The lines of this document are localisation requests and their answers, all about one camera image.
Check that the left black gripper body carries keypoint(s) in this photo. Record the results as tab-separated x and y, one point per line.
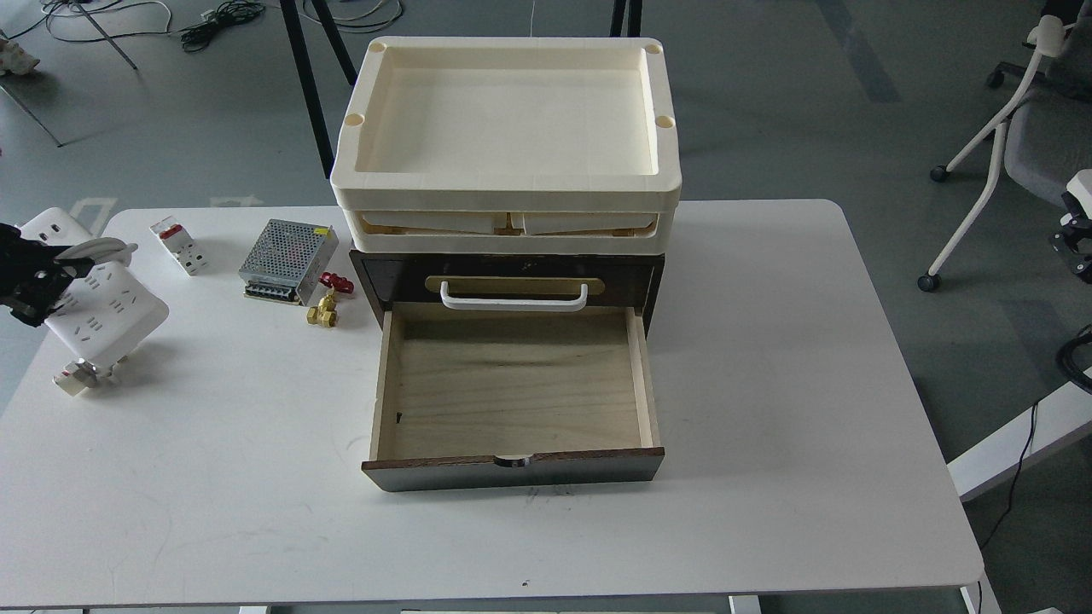
34	276

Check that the open wooden drawer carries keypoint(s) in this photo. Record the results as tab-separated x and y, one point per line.
493	399

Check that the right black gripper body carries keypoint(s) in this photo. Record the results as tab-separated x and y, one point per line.
1066	241

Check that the white office chair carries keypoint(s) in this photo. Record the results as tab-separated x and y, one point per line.
1041	135

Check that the white drawer handle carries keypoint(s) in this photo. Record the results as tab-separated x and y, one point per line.
513	303

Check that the cream plastic tray stack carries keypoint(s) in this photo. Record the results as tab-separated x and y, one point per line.
511	146

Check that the white power strip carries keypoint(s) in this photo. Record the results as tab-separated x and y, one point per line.
104	316

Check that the white circuit breaker red switch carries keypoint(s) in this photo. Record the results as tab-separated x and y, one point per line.
180	244

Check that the metal mesh power supply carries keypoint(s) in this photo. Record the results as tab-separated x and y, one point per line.
286	261

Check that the brass valve red handle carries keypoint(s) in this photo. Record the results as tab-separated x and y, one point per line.
324	314

